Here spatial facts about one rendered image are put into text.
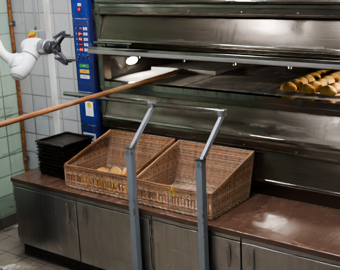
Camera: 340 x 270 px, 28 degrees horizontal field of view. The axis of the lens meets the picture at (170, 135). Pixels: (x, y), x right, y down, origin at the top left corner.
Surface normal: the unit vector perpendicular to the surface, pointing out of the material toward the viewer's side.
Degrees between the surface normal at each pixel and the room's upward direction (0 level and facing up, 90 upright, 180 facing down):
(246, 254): 90
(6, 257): 0
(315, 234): 0
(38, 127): 90
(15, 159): 90
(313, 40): 70
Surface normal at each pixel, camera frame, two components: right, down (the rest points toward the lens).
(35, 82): -0.60, 0.23
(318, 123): -0.58, -0.11
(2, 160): 0.80, 0.12
